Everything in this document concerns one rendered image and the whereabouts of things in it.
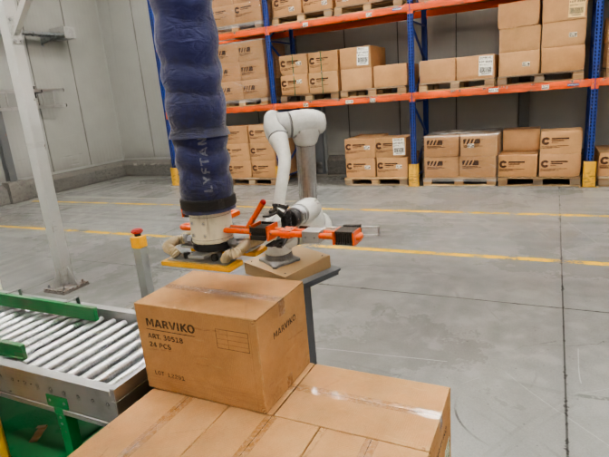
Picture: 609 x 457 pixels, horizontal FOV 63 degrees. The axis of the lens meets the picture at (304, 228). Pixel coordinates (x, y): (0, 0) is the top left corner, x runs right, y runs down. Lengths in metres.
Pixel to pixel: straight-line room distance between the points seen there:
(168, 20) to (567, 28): 7.39
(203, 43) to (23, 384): 1.80
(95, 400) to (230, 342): 0.73
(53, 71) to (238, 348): 11.91
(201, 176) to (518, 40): 7.31
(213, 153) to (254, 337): 0.71
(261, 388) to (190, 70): 1.21
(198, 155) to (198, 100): 0.20
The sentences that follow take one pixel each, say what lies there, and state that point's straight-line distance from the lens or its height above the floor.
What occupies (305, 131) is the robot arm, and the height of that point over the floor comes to 1.55.
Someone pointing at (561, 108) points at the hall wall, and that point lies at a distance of 10.06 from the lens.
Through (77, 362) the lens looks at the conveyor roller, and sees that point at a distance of 2.80.
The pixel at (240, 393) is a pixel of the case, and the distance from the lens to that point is 2.07.
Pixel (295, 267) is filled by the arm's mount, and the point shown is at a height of 0.81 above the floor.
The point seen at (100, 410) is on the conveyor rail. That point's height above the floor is 0.48.
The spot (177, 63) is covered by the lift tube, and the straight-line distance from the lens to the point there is 1.94.
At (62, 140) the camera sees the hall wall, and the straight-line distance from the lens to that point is 13.35.
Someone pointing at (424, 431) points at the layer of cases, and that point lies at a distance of 1.94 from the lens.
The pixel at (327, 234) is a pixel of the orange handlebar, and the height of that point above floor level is 1.23.
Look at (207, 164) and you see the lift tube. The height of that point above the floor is 1.50.
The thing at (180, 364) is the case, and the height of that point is 0.69.
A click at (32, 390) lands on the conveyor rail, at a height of 0.49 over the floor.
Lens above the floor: 1.72
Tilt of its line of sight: 15 degrees down
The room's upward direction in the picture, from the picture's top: 5 degrees counter-clockwise
